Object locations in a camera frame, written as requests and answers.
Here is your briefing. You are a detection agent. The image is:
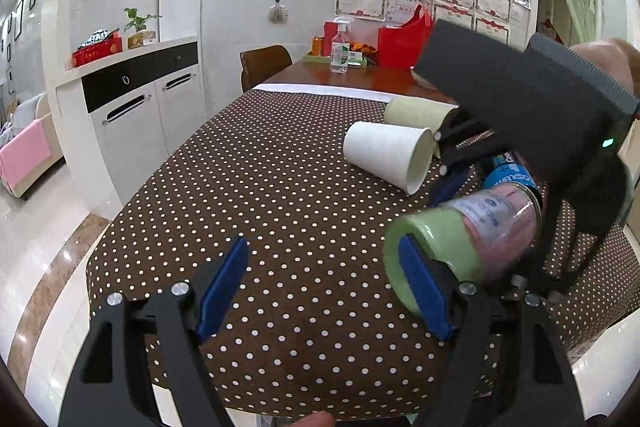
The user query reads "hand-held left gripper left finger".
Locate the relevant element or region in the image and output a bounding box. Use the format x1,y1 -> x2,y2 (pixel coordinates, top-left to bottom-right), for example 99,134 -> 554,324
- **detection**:
57,236 -> 251,427

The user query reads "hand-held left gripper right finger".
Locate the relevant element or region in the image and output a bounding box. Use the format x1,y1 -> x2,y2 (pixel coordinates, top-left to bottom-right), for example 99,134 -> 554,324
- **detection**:
397,234 -> 586,427

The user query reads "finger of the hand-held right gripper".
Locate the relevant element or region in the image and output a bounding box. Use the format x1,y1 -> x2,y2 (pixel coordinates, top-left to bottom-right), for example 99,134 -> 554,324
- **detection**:
430,106 -> 501,208
502,199 -> 623,310

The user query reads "clear bottle green cap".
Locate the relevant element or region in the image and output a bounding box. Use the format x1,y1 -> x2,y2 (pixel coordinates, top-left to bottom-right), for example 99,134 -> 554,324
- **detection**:
384,183 -> 544,317

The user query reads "pale green paper cup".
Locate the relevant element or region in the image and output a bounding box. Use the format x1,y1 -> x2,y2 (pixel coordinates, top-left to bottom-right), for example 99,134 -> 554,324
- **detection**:
384,99 -> 460,158

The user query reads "white paper cup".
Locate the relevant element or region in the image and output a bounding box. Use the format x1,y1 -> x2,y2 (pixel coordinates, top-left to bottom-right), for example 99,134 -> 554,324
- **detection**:
343,121 -> 434,196

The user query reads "person's right hand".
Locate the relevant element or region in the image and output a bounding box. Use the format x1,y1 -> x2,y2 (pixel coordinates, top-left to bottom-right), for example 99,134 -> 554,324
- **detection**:
569,38 -> 640,102

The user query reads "person's left hand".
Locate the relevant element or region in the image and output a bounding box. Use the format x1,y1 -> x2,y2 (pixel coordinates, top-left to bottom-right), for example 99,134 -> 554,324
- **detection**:
292,411 -> 337,427

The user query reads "wooden dining table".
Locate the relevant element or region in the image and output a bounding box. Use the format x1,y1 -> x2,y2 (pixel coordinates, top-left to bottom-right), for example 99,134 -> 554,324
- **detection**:
259,57 -> 457,106

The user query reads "brown polka dot tablecloth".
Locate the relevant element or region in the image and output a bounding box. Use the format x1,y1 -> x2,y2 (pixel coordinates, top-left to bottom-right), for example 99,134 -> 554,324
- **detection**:
85,88 -> 640,420

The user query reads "large red gift bag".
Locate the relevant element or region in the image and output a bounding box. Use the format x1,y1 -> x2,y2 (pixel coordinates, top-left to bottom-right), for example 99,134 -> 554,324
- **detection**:
377,4 -> 437,70

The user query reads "clear spray bottle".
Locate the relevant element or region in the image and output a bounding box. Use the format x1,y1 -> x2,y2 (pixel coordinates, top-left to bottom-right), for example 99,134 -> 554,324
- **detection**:
330,17 -> 353,74

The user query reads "green tray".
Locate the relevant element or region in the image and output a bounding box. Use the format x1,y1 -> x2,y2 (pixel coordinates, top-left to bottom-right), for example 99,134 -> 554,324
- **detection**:
302,49 -> 371,70

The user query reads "small red gift bag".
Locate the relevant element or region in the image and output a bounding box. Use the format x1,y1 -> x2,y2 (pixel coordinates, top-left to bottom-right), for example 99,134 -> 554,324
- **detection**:
323,22 -> 346,56

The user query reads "white and black cabinet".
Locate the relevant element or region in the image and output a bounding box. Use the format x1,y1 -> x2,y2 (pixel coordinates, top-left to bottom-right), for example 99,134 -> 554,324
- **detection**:
55,37 -> 209,208

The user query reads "brown chair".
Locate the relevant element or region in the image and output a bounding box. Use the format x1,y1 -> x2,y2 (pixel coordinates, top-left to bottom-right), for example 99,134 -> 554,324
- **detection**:
240,45 -> 293,94

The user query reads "pink blanket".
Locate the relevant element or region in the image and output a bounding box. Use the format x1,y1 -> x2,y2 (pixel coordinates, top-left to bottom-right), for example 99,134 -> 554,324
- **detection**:
0,117 -> 54,196

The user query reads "beige sofa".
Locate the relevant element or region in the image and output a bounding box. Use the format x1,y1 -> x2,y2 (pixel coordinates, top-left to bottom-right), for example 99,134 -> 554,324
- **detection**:
0,92 -> 67,198

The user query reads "red basket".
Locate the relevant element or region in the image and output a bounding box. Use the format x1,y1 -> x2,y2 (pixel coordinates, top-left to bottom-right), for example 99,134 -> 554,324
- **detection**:
71,28 -> 124,68

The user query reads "potted green plant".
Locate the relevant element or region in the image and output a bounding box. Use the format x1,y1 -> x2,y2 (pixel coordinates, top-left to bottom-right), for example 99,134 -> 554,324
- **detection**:
123,7 -> 163,50

